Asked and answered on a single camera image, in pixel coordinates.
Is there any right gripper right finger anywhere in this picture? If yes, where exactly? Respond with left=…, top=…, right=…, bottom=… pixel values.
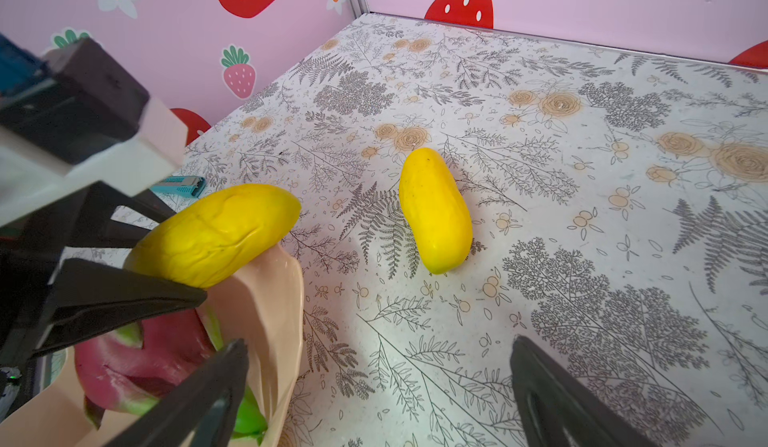
left=510, top=336, right=653, bottom=446

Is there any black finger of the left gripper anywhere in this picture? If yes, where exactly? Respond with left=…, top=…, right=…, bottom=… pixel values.
left=32, top=259, right=207, bottom=356

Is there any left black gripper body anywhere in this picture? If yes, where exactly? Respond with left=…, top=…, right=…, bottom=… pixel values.
left=1, top=182, right=174, bottom=367

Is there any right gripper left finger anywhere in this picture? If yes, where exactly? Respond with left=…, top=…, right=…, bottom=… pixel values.
left=108, top=339, right=249, bottom=447

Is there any pink dragon fruit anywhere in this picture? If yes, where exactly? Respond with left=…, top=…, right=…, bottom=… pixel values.
left=74, top=307, right=224, bottom=429

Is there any yellow fake fruit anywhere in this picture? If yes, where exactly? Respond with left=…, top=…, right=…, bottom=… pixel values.
left=399, top=148, right=473, bottom=275
left=124, top=184, right=301, bottom=289

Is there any pink scalloped fruit bowl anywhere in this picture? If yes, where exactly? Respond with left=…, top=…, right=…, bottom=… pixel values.
left=1, top=246, right=304, bottom=446

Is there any teal utility knife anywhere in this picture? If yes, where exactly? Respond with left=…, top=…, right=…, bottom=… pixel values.
left=150, top=176, right=207, bottom=199

